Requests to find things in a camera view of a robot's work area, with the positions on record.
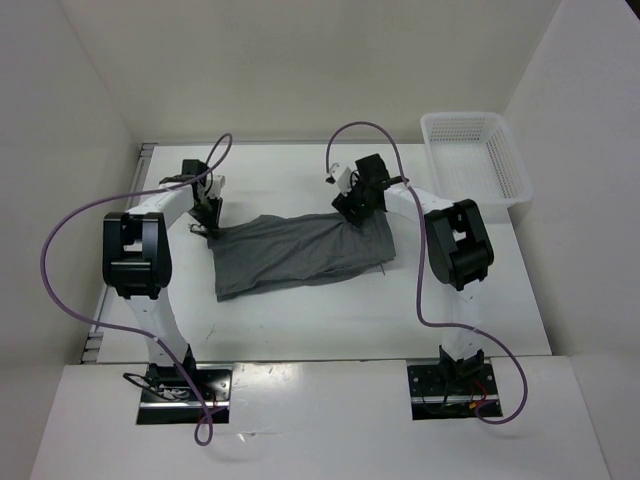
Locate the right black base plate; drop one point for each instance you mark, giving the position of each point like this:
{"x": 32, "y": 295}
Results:
{"x": 433, "y": 398}

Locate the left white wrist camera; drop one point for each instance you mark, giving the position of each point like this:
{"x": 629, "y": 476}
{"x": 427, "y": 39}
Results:
{"x": 214, "y": 185}

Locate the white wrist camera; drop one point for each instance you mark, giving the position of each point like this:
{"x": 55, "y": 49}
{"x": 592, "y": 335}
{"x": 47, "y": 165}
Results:
{"x": 340, "y": 175}
{"x": 214, "y": 185}

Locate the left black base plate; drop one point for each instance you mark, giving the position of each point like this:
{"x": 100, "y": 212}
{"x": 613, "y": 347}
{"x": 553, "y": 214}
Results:
{"x": 167, "y": 399}

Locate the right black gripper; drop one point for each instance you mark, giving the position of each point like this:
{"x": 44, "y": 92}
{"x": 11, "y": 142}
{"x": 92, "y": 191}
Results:
{"x": 345, "y": 204}

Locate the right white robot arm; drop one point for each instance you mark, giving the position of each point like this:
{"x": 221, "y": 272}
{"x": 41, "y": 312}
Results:
{"x": 456, "y": 248}

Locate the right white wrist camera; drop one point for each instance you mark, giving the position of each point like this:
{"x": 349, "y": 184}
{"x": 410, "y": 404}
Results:
{"x": 340, "y": 175}

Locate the grey shorts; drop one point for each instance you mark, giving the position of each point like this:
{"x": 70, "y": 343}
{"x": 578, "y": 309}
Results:
{"x": 273, "y": 253}

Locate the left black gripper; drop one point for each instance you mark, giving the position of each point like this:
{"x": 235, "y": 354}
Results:
{"x": 211, "y": 224}

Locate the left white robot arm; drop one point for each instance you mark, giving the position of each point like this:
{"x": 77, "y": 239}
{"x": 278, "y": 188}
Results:
{"x": 166, "y": 345}

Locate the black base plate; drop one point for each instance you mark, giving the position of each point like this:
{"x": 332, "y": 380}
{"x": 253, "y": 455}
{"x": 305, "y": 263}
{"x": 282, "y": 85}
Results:
{"x": 433, "y": 398}
{"x": 167, "y": 399}

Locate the white perforated plastic basket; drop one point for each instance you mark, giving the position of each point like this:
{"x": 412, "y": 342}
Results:
{"x": 473, "y": 155}

